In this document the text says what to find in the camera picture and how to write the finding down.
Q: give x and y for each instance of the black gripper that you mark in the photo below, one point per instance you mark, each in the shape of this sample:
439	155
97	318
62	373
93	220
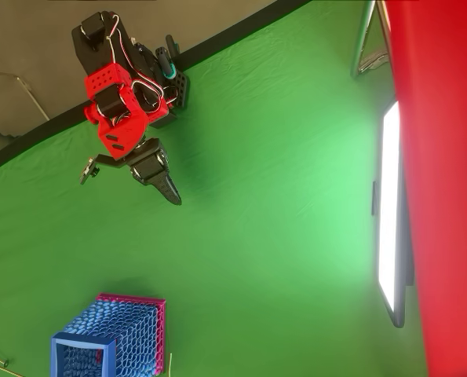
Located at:
148	164

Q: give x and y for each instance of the thin yellow stick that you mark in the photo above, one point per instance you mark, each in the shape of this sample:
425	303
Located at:
170	365

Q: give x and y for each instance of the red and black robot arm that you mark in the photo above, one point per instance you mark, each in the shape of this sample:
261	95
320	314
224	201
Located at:
107	84

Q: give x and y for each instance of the blue and pink lattice basket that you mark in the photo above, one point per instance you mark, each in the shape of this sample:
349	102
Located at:
84	341

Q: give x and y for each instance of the green table cloth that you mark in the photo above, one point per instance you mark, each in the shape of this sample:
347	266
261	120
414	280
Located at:
276	235

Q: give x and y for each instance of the flat LED light panel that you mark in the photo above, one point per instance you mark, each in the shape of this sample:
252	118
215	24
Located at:
390	196

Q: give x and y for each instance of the chrome tube stand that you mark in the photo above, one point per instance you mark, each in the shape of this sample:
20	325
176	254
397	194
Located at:
359	43

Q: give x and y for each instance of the large red blurry object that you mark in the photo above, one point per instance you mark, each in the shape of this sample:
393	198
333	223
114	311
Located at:
445	157

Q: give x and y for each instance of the small camera circuit board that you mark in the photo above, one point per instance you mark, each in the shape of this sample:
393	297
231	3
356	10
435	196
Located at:
88	172

